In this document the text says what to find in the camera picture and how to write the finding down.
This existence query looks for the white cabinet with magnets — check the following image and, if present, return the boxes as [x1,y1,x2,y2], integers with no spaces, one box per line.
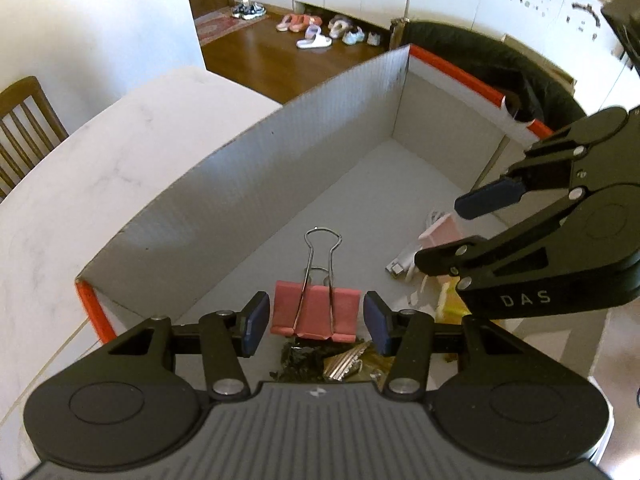
[472,0,640,117]

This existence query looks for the white marble desktop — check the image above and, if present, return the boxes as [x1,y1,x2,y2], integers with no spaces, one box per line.
[0,66,631,461]

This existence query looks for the white slipper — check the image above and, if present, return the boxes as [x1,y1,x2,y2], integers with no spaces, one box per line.
[296,24,333,50]

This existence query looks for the black jacket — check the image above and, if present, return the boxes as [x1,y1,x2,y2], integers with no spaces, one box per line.
[400,21,586,133]

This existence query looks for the grey cardboard box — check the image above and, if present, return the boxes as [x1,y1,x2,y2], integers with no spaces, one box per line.
[75,44,556,358]

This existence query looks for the white cable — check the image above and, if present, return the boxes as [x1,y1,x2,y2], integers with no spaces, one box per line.
[385,210,437,282]

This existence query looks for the patterned door mat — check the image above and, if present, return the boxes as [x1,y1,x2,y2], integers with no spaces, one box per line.
[194,7,242,47]

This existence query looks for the small yellow packet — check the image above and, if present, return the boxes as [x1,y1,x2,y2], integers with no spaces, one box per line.
[435,280,473,322]

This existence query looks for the small pink bag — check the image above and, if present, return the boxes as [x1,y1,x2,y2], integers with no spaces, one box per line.
[417,212,467,278]

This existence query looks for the pink slippers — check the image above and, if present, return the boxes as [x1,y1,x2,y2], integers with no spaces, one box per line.
[276,12,323,34]

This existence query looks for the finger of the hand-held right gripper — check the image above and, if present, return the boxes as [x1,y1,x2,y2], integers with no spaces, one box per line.
[414,194,590,295]
[454,106,631,221]

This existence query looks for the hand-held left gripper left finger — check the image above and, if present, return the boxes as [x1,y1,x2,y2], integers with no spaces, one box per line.
[107,290,271,401]

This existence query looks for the dark dried leaf packet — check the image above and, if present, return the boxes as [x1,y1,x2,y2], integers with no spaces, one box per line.
[270,340,329,384]

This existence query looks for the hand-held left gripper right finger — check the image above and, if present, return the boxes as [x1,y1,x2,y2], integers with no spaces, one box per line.
[363,290,533,397]

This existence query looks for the gold foil packet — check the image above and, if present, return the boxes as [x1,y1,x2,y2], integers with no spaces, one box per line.
[322,340,397,387]

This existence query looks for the red binder clip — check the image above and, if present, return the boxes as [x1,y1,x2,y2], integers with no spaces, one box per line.
[270,227,361,343]

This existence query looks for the dark sneakers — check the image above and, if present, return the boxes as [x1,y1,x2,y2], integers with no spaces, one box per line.
[231,2,266,21]

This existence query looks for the brown wooden chair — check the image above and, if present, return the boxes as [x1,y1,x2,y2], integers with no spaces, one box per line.
[0,76,69,203]

